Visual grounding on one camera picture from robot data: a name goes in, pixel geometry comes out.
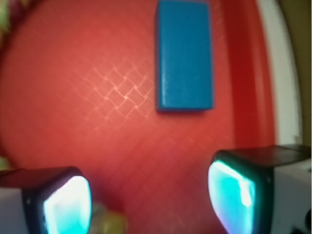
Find multicolour twisted rope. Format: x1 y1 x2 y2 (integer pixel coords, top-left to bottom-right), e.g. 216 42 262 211
0 0 44 64

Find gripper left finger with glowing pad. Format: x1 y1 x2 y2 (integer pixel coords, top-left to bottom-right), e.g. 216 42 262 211
0 167 92 234

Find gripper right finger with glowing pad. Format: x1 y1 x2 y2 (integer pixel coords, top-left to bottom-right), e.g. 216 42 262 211
208 144 312 234

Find blue rectangular block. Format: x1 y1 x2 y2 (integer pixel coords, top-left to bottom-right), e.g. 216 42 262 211
155 0 214 112

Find red plastic tray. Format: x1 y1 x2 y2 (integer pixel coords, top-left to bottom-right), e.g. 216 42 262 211
0 0 276 234

